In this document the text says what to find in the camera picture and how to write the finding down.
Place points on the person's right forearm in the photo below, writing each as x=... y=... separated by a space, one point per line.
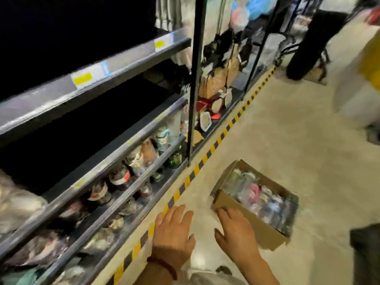
x=258 y=273

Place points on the person's right hand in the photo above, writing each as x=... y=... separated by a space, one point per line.
x=240 y=237

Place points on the person's left forearm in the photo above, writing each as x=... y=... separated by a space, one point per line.
x=151 y=277

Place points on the red round mirror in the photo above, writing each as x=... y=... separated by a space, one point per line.
x=216 y=105

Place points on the black wooden display stand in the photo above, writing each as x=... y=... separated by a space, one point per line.
x=366 y=255

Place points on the yellow white price label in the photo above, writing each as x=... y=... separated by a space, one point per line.
x=160 y=43
x=83 y=78

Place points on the black metal store shelving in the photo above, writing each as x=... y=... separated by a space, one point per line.
x=44 y=100

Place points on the brown cardboard box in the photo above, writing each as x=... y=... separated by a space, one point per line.
x=252 y=222

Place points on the brown tote bag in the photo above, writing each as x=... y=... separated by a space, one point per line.
x=213 y=83
x=233 y=69

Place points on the yellow white pillar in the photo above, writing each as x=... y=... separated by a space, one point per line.
x=356 y=86

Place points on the row of hanging pastel pouches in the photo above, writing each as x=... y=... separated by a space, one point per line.
x=221 y=11

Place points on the blue pink fluffy sponges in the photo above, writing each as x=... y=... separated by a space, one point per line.
x=255 y=7

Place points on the white hanging cloth packs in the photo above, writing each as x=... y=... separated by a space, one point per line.
x=175 y=11

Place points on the person's left hand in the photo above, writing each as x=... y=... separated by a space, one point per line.
x=170 y=240

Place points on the tan bear shaped item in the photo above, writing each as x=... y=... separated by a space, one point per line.
x=196 y=137

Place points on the white oval mirror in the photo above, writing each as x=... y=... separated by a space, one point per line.
x=228 y=97

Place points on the white blue framed mirror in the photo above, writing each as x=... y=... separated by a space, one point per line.
x=205 y=121

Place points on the person's light grey trousers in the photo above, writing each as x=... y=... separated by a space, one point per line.
x=207 y=279

